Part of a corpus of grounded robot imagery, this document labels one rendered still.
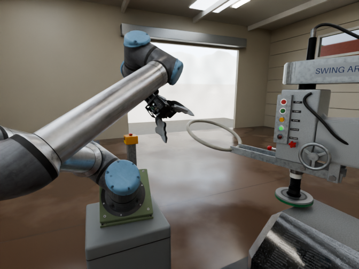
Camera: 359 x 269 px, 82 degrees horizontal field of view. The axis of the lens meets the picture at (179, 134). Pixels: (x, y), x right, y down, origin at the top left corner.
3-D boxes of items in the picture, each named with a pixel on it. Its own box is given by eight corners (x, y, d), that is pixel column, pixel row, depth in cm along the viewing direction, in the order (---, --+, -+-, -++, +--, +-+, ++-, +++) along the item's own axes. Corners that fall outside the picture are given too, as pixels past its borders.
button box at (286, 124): (288, 143, 122) (294, 94, 116) (286, 144, 120) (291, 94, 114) (274, 141, 128) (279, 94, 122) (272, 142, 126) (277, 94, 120)
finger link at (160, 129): (152, 143, 75) (151, 118, 77) (161, 143, 81) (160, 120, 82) (160, 142, 74) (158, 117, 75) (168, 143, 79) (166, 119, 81)
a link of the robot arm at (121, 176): (125, 210, 98) (125, 198, 84) (97, 189, 101) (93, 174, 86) (145, 184, 107) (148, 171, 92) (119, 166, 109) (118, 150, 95)
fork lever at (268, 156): (346, 175, 119) (348, 167, 118) (339, 185, 106) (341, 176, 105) (240, 148, 169) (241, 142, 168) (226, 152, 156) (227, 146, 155)
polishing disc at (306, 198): (297, 208, 120) (297, 206, 120) (268, 192, 139) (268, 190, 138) (320, 200, 129) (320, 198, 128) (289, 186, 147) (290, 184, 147)
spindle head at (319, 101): (354, 169, 117) (368, 89, 108) (346, 180, 103) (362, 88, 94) (287, 155, 143) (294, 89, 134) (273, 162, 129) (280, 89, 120)
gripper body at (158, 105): (152, 119, 74) (135, 96, 78) (164, 122, 82) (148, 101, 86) (166, 104, 72) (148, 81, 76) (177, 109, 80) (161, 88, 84)
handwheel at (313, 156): (333, 169, 110) (337, 142, 107) (328, 174, 103) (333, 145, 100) (302, 163, 121) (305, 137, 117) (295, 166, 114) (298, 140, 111)
